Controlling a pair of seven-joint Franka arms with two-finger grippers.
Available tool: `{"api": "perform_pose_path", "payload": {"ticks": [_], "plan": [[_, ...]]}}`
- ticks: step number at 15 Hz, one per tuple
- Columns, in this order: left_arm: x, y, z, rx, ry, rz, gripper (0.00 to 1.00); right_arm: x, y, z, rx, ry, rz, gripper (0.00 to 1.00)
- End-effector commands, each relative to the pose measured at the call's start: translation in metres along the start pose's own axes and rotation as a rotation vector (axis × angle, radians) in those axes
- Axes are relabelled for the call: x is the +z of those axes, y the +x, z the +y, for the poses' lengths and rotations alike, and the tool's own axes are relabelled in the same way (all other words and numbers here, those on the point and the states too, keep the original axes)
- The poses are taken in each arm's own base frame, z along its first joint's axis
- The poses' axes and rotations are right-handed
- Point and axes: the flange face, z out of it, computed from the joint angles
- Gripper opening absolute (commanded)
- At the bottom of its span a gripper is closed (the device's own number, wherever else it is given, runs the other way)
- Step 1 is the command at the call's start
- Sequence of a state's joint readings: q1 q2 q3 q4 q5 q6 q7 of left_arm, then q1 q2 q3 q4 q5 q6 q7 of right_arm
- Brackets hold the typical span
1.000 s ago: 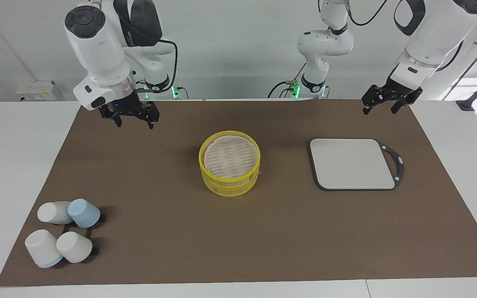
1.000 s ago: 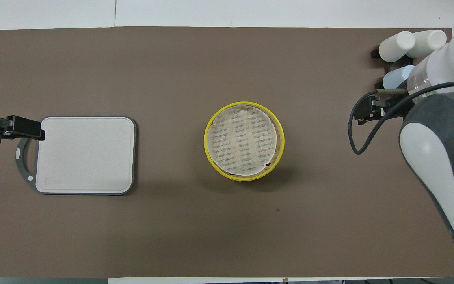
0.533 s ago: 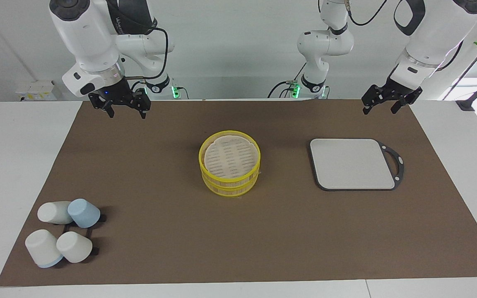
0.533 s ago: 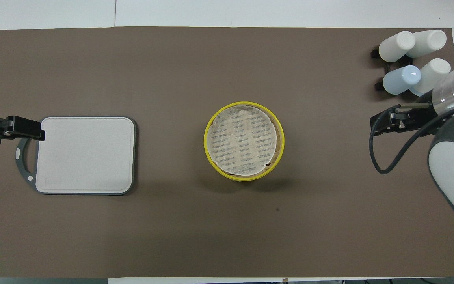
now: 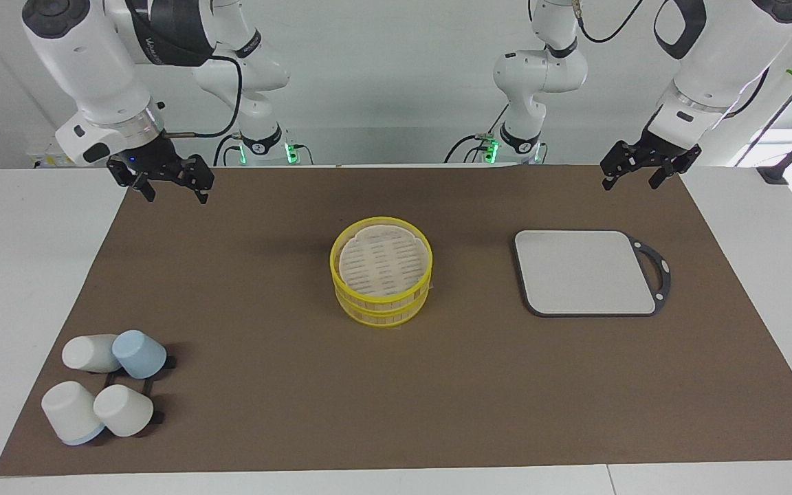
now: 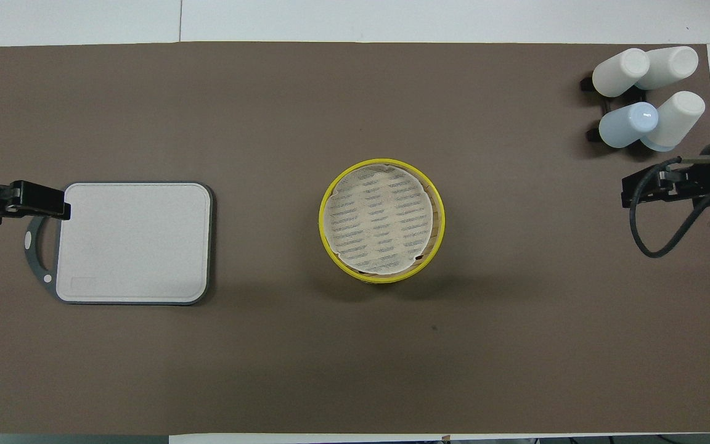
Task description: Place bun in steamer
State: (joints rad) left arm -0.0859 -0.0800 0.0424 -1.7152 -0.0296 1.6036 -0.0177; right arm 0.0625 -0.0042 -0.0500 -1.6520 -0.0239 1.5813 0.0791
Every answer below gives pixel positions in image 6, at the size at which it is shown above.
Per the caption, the white perforated steamer liner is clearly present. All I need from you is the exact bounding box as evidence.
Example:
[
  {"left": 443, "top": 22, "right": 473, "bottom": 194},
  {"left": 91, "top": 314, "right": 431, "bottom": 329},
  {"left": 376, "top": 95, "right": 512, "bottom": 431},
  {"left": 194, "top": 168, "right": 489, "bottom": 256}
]
[{"left": 323, "top": 163, "right": 435, "bottom": 276}]

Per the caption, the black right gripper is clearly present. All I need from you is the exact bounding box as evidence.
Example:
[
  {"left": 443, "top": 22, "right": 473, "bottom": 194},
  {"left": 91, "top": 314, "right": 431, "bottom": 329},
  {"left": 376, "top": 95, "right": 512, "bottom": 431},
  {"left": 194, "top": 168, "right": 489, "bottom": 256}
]
[{"left": 621, "top": 133, "right": 710, "bottom": 209}]

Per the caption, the grey cutting board black rim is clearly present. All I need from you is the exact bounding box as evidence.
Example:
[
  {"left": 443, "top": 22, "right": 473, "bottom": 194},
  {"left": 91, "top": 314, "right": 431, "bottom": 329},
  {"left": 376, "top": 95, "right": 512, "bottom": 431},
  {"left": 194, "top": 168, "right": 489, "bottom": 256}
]
[{"left": 24, "top": 181, "right": 216, "bottom": 306}]

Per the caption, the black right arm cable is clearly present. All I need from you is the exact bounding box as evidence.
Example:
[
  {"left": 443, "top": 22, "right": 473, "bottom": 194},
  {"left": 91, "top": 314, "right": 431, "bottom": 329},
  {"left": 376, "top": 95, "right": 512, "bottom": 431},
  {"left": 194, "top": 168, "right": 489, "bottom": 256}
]
[{"left": 629, "top": 155, "right": 710, "bottom": 258}]

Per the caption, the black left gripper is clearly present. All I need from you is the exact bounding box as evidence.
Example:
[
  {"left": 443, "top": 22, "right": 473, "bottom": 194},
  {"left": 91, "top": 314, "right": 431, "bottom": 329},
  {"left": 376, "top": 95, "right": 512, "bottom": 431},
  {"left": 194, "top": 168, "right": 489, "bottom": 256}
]
[{"left": 0, "top": 162, "right": 72, "bottom": 224}]

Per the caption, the black cup rack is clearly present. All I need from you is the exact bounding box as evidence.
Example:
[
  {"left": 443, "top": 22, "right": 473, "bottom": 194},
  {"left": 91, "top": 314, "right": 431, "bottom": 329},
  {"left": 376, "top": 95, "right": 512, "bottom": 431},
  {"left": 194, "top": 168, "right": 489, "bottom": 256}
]
[{"left": 580, "top": 74, "right": 648, "bottom": 144}]

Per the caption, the yellow bamboo steamer tier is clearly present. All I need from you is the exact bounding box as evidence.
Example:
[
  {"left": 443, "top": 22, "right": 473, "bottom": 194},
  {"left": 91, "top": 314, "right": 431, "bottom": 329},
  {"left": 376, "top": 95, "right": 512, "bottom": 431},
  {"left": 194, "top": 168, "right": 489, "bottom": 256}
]
[{"left": 319, "top": 158, "right": 446, "bottom": 284}]

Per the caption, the brown table mat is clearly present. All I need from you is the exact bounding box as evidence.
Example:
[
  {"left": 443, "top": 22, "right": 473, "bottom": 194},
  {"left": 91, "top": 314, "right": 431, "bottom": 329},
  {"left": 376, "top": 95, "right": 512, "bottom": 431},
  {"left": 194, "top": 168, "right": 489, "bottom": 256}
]
[{"left": 0, "top": 42, "right": 710, "bottom": 435}]

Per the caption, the light blue plastic cup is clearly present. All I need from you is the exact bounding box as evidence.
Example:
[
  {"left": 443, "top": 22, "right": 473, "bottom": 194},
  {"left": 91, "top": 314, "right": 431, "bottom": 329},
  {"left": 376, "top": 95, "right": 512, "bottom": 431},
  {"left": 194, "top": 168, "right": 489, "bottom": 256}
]
[{"left": 598, "top": 102, "right": 659, "bottom": 149}]

